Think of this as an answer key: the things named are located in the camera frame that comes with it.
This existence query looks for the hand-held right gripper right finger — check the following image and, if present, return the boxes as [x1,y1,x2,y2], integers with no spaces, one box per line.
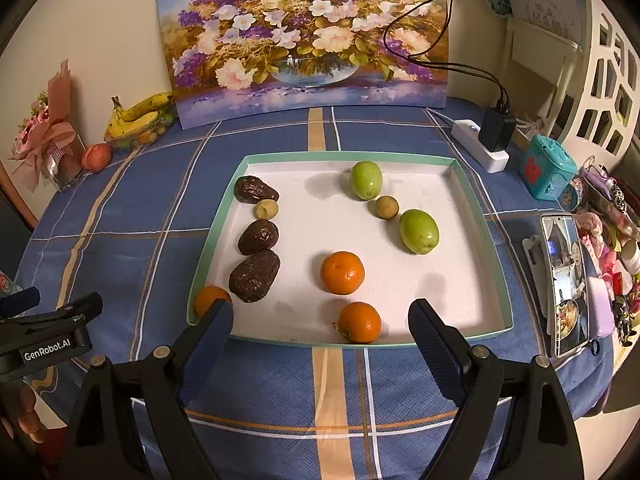
[408,298,585,480]

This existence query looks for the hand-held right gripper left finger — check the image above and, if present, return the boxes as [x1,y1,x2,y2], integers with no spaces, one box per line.
[59,298,235,480]

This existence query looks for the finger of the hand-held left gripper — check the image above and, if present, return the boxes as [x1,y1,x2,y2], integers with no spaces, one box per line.
[0,287,41,318]
[0,292,103,333]

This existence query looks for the small orange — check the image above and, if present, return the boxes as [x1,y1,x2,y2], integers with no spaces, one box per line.
[194,285,233,318]

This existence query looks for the medium orange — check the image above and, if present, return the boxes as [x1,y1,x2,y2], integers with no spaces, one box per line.
[334,301,382,345]

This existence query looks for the dark brown avocado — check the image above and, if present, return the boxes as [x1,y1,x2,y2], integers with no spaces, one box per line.
[228,249,281,304]

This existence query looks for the large orange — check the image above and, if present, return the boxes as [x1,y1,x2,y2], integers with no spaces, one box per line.
[320,251,365,295]

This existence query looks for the green jujube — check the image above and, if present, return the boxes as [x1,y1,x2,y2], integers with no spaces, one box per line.
[349,161,384,201]
[398,209,440,255]

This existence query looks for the tan longan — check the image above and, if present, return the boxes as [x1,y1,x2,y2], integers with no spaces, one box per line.
[374,195,400,220]

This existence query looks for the reddish brown date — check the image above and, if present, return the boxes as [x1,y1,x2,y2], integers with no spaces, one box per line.
[234,176,280,206]

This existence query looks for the white tray with teal rim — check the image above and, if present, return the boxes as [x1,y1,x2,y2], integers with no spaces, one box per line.
[186,151,515,347]

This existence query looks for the person's left hand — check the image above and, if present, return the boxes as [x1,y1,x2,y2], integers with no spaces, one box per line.
[14,389,45,445]

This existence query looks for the blue plaid tablecloth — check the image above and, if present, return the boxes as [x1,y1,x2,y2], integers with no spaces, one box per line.
[14,95,621,480]

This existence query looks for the grey phone stand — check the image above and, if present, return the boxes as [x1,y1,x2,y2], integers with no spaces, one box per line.
[522,235,551,318]

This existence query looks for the smartphone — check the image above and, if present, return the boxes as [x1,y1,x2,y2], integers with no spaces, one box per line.
[540,214,591,358]

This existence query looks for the red apple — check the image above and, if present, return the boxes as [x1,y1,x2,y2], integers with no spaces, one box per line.
[81,143,113,171]

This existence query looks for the pink wrapped bouquet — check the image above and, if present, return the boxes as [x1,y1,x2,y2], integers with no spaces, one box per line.
[7,59,86,193]

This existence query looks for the lilac power bank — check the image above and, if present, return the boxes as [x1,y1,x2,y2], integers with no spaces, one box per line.
[586,276,614,337]

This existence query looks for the glass fruit bowl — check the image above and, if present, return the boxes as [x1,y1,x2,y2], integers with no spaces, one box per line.
[105,110,179,151]

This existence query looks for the round decorated tin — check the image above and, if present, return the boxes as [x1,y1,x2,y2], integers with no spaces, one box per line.
[556,177,587,212]

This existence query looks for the pile of small trinkets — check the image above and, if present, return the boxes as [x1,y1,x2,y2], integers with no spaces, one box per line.
[575,157,640,348]

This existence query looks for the teal toy box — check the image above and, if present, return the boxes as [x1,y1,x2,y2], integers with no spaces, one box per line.
[517,134,577,201]

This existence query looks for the yellow banana bunch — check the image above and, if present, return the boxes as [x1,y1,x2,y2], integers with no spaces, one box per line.
[106,91,174,139]

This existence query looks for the white power strip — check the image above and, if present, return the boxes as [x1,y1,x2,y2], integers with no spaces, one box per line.
[451,119,511,173]

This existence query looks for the black charger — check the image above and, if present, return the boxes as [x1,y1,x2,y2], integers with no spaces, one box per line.
[479,107,517,152]

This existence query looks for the white wooden rack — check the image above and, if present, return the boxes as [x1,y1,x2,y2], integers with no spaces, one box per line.
[500,10,586,136]

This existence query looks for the flower painting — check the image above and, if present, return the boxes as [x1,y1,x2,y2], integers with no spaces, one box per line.
[156,0,447,131]

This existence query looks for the white printed sign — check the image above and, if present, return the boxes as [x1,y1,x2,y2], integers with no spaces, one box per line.
[505,0,588,43]

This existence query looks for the black charger cable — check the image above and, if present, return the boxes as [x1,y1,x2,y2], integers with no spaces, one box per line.
[382,0,511,113]

